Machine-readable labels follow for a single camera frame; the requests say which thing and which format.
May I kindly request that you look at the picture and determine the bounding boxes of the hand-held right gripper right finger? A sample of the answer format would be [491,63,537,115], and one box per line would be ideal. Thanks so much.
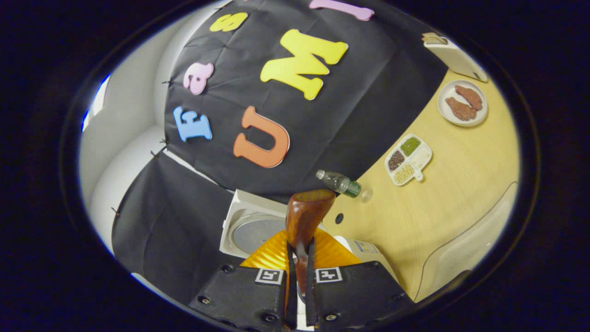
[304,228,415,331]

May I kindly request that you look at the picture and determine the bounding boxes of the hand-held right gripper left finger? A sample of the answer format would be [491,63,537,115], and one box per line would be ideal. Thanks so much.
[189,229,298,332]

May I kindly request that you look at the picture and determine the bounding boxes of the brown wooden spoon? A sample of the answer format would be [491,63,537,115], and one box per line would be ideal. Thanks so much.
[285,189,336,298]

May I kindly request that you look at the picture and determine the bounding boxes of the white rice cooker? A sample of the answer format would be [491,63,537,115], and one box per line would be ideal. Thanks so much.
[220,189,400,331]

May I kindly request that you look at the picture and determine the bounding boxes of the clear plastic water bottle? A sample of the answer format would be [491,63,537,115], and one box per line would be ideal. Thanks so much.
[315,169,374,204]

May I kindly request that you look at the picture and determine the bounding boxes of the white divided grain tray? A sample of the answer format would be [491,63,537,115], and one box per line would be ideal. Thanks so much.
[384,133,433,187]

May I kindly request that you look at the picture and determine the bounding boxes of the black backdrop cloth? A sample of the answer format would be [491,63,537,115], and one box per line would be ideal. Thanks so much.
[112,0,450,305]

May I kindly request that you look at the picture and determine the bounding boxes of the round white plate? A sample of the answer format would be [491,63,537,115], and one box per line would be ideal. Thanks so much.
[437,79,489,128]

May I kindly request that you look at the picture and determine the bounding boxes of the brown meat piece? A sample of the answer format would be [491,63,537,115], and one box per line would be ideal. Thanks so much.
[455,84,484,111]
[445,96,478,122]

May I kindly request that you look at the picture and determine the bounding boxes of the large ceiling light panel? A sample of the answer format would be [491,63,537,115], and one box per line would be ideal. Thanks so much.
[82,73,112,133]

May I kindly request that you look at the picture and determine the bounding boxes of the white toaster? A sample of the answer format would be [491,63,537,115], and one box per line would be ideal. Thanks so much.
[422,33,489,83]

